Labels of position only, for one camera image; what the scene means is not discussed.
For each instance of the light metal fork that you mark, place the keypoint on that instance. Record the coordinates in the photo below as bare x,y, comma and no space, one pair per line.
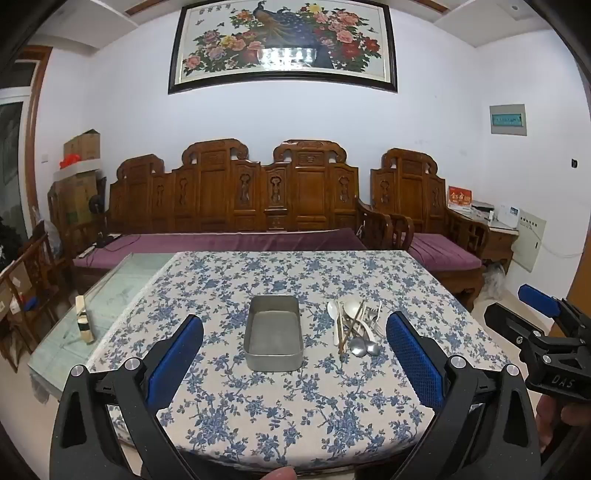
379,316

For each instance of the beige electrical distribution box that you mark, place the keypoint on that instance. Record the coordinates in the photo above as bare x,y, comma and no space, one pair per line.
530,240

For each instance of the blue floral tablecloth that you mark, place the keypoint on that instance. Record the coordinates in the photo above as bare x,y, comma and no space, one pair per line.
258,410

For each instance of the framed peacock painting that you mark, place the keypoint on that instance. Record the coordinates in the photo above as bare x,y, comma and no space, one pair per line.
281,41

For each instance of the clear plastic bag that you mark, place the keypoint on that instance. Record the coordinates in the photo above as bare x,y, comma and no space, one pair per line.
496,279

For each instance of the grey wall panel box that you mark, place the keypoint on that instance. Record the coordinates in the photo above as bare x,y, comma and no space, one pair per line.
508,119

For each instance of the person's right hand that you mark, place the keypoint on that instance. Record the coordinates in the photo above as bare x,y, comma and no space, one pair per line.
554,413

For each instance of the person's left hand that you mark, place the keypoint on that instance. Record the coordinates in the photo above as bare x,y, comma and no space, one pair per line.
276,474

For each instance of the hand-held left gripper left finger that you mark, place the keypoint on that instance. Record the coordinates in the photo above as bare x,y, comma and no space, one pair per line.
175,357

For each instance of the metal spoon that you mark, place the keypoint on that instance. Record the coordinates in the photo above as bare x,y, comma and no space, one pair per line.
374,349
358,347

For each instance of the round white ceramic spoon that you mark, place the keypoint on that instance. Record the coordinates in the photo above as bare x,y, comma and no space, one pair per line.
353,307

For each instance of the wooden door frame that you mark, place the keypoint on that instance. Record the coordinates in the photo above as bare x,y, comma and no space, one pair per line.
37,129

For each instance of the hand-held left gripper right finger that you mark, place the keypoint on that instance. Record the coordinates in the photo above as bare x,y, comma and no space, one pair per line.
413,360

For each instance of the wooden side table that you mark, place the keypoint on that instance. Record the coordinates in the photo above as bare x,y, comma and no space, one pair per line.
501,240

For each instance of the red plastic bag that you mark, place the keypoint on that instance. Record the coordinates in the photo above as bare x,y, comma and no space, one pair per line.
70,161

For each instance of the wooden chair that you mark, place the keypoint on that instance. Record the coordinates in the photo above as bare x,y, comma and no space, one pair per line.
32,286

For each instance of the carved wooden armchair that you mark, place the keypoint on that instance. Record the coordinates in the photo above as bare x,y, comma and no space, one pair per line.
411,184

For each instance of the beige block with black band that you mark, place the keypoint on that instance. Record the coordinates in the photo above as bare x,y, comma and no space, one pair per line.
84,318

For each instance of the purple armchair cushion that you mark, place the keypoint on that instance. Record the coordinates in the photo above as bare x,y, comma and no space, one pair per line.
443,251

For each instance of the narrow white ceramic spoon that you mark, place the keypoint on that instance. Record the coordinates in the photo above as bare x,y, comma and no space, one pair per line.
333,309

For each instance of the red box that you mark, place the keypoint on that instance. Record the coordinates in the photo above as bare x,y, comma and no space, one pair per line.
460,198

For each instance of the large cardboard box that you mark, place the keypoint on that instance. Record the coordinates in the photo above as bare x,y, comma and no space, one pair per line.
76,198

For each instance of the tan wooden chopstick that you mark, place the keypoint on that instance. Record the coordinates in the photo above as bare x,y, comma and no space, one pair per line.
346,341
358,318

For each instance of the small cardboard box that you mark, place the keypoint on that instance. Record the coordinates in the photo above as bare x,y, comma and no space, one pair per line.
83,145

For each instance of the carved wooden sofa bench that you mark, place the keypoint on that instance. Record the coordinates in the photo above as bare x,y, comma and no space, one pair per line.
217,194

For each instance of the black power strip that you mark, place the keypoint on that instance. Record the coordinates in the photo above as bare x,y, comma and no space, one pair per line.
107,240

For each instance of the light bamboo chopstick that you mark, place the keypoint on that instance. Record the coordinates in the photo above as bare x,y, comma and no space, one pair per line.
340,332

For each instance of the glass coffee table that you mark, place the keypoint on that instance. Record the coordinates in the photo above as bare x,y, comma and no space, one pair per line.
115,286

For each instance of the white desk device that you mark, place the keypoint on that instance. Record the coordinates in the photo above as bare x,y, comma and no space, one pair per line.
482,210

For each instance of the dark brown chopstick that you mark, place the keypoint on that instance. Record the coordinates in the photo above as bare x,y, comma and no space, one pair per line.
354,327

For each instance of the white router box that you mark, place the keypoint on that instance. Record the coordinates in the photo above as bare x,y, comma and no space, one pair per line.
507,216

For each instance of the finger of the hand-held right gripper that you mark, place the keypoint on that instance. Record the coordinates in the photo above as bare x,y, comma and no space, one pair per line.
508,323
538,300

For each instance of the rectangular metal tray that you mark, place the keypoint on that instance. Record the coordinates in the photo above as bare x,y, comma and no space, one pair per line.
272,337

